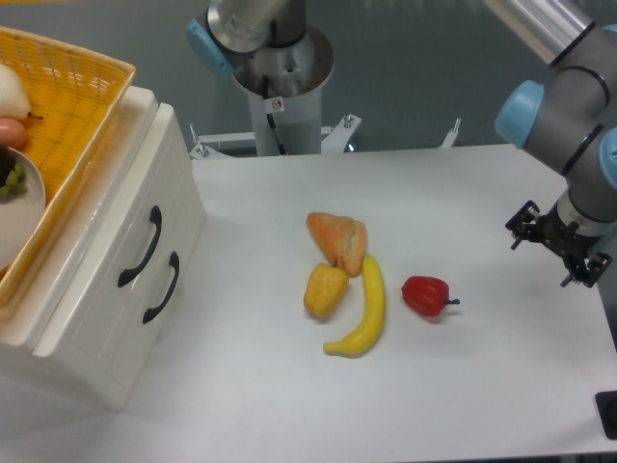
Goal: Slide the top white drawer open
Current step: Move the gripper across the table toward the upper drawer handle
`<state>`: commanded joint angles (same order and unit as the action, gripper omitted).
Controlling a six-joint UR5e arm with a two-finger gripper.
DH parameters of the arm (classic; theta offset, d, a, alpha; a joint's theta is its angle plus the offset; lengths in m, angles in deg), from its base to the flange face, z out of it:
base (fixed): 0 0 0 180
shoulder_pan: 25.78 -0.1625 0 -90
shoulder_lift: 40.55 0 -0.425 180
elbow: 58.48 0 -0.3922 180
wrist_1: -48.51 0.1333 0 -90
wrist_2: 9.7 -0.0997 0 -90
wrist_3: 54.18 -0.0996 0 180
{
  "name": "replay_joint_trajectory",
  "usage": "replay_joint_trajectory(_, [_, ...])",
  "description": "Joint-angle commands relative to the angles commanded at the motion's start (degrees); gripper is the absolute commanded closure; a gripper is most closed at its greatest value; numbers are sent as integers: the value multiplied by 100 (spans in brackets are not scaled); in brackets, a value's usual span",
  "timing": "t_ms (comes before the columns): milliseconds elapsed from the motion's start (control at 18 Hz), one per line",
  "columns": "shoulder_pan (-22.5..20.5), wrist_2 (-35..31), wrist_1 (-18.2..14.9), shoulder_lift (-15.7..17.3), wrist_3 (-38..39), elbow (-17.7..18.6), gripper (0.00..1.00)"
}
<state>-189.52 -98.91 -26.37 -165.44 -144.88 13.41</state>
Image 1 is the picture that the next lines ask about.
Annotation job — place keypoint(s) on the yellow woven basket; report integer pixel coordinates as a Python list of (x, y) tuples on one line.
[(76, 91)]

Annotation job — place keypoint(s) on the red bell pepper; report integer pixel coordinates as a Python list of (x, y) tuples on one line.
[(427, 296)]

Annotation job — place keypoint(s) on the white table mounting bracket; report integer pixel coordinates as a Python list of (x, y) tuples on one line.
[(334, 139)]

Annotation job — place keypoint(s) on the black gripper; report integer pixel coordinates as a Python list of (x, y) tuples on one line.
[(583, 263)]

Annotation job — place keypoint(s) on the yellow banana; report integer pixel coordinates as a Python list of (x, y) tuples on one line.
[(360, 340)]

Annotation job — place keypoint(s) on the green grapes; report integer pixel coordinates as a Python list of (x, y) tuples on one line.
[(13, 182)]

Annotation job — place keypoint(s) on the black table corner device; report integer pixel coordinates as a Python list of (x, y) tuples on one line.
[(606, 403)]

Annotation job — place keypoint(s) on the yellow bell pepper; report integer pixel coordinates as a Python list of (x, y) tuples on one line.
[(325, 289)]

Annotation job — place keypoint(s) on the white drawer cabinet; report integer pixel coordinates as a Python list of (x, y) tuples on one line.
[(36, 298)]

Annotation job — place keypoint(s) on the white bowl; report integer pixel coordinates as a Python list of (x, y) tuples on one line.
[(21, 212)]

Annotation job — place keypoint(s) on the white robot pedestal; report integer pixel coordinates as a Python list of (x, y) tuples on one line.
[(284, 87)]

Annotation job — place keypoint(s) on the pink sausage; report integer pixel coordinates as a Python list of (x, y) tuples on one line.
[(13, 133)]

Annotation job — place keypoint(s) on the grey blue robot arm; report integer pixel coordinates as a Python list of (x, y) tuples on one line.
[(558, 124)]

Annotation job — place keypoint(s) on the orange bread piece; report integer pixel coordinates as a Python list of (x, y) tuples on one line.
[(342, 240)]

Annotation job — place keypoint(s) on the white pear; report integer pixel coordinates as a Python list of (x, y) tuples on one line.
[(15, 102)]

